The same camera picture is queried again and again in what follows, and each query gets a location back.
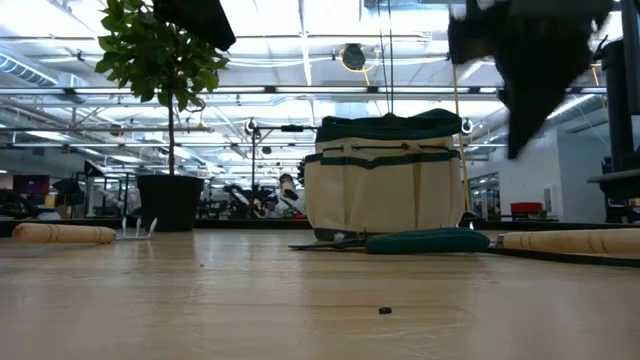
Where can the black background workstation frame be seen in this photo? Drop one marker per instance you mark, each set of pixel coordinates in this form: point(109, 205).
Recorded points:
point(292, 128)

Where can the green leafy potted tree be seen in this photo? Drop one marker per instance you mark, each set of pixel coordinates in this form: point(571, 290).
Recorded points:
point(150, 65)

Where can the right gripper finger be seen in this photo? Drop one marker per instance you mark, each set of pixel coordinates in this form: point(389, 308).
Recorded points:
point(535, 90)

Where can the cream green canvas garden bag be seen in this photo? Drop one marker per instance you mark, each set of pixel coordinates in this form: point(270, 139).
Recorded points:
point(385, 200)

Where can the red bin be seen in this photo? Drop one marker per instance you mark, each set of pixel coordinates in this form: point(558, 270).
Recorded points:
point(526, 207)

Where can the black plant pot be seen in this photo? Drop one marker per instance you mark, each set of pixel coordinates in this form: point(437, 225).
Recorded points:
point(170, 200)

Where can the dark background monitor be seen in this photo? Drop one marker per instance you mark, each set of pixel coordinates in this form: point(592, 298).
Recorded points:
point(31, 184)

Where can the small black debris piece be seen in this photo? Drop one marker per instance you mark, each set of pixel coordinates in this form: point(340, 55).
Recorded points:
point(385, 310)

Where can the grey equipment cart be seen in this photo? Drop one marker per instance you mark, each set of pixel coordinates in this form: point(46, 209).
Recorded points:
point(620, 187)

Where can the person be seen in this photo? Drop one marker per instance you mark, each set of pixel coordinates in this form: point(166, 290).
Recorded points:
point(287, 186)

